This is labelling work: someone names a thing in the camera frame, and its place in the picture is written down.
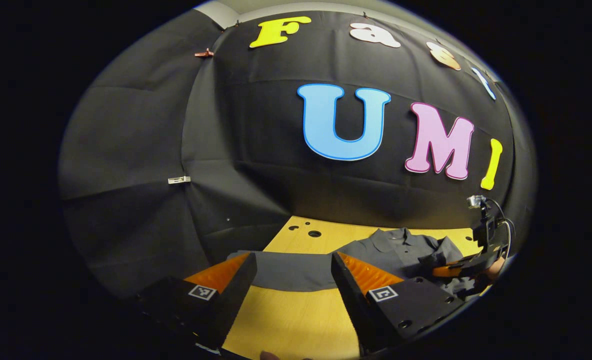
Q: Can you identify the grey collared shirt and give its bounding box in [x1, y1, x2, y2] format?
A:
[227, 227, 482, 301]

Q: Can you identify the black backdrop cloth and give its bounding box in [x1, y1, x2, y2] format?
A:
[58, 0, 537, 301]

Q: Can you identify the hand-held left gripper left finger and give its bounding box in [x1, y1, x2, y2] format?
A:
[135, 251, 258, 351]

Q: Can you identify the black cable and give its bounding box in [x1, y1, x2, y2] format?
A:
[486, 197, 516, 262]

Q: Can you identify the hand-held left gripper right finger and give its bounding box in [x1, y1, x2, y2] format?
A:
[331, 251, 469, 353]

